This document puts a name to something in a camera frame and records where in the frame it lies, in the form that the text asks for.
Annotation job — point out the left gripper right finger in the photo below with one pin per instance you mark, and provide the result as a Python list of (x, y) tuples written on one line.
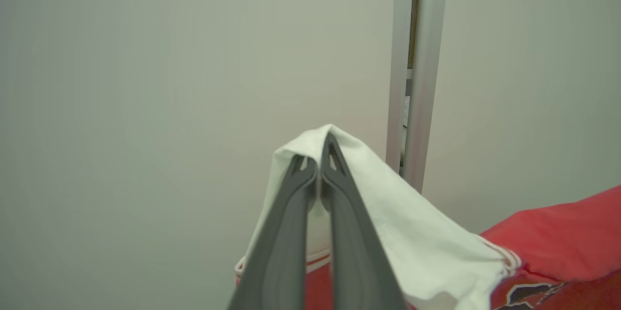
[(356, 252)]

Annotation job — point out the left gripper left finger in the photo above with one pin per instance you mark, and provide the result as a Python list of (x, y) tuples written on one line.
[(281, 252)]

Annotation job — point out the red basketball jersey number 23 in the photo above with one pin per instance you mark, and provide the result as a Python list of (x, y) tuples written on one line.
[(436, 252)]

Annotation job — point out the grey aluminium partition post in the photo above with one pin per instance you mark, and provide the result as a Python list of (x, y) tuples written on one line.
[(399, 57), (427, 57)]

